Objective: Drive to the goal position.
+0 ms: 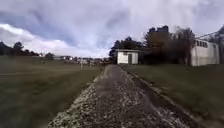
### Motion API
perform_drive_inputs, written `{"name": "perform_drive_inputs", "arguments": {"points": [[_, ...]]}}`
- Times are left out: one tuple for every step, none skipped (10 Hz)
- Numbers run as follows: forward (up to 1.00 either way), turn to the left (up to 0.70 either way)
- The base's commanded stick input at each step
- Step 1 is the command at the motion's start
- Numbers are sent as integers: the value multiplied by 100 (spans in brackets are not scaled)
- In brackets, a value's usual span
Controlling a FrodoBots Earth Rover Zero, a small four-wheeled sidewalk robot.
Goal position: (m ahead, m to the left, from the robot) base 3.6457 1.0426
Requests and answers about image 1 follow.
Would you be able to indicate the small white hut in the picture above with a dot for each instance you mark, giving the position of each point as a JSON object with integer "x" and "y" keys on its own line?
{"x": 127, "y": 57}

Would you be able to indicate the distant low buildings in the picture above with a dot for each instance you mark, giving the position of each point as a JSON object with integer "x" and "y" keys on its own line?
{"x": 78, "y": 60}

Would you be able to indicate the grey gravel path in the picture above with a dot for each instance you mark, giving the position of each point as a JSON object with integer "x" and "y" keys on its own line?
{"x": 115, "y": 100}

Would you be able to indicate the group of dark trees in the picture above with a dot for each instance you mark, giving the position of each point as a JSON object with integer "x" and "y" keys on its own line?
{"x": 160, "y": 45}

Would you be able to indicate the grass verge beside building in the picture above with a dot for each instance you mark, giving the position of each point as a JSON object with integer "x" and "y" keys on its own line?
{"x": 186, "y": 83}

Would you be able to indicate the dark grass field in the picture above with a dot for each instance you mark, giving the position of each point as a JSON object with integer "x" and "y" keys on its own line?
{"x": 36, "y": 86}

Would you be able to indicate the large white building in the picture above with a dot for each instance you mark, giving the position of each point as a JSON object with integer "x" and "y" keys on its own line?
{"x": 204, "y": 52}

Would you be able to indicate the distant dark trees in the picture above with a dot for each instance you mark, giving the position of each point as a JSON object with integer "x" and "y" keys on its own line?
{"x": 16, "y": 49}

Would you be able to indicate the pale post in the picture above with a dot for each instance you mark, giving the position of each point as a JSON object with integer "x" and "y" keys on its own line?
{"x": 81, "y": 65}

